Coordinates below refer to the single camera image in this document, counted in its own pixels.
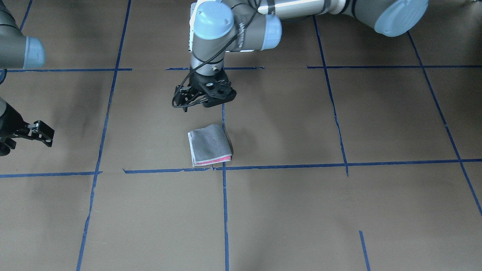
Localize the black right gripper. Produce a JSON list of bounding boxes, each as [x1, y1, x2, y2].
[[0, 99, 55, 156]]

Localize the blue tape strip crosswise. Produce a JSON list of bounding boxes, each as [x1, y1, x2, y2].
[[0, 158, 482, 178]]

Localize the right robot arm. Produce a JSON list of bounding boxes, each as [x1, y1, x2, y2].
[[0, 1, 55, 156]]

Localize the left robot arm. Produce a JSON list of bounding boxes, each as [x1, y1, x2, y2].
[[171, 0, 429, 112]]

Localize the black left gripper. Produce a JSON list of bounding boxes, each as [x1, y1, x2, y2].
[[172, 69, 236, 113]]

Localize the blue tape strip lengthwise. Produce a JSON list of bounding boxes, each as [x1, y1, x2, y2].
[[221, 104, 230, 271]]

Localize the pink and grey towel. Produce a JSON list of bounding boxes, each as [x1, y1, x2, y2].
[[188, 124, 232, 166]]

